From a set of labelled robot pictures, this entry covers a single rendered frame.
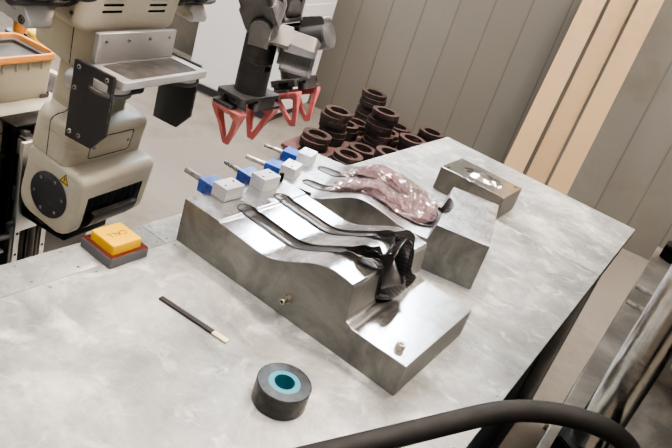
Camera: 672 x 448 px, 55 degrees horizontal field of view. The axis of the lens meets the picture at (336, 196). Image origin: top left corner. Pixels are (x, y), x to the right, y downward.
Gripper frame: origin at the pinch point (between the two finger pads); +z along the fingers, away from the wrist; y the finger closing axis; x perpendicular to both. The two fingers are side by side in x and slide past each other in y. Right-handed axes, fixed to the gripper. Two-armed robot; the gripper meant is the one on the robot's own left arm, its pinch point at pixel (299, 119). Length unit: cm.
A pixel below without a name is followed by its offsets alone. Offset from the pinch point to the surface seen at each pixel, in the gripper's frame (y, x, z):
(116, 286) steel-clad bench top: -53, 7, 18
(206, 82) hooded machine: 236, 201, 2
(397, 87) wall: 311, 94, 21
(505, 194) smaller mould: 49, -33, 30
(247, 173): -16.7, 4.2, 8.2
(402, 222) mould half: 1.6, -21.2, 23.7
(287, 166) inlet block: -0.1, 4.6, 10.4
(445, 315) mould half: -22, -37, 33
